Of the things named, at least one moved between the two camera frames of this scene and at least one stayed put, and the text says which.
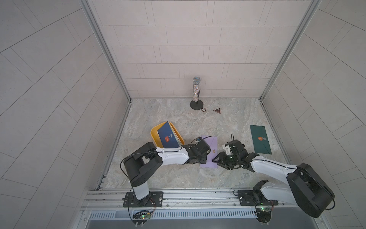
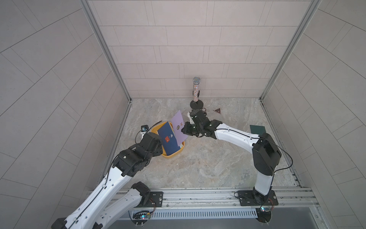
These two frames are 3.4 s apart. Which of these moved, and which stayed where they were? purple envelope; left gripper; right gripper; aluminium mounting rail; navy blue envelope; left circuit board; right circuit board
Moved: purple envelope; left gripper; right gripper
Stayed: right circuit board; left circuit board; navy blue envelope; aluminium mounting rail
